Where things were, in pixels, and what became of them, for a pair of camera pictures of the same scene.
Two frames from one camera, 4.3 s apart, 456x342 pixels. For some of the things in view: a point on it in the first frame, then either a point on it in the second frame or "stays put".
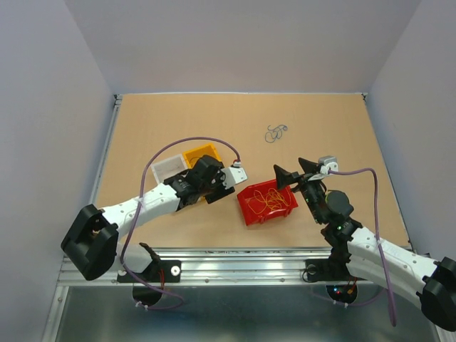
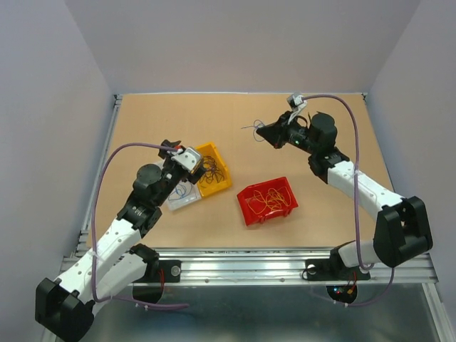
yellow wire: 273,201 stays put
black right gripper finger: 283,178 → 279,132
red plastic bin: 263,201 stays put
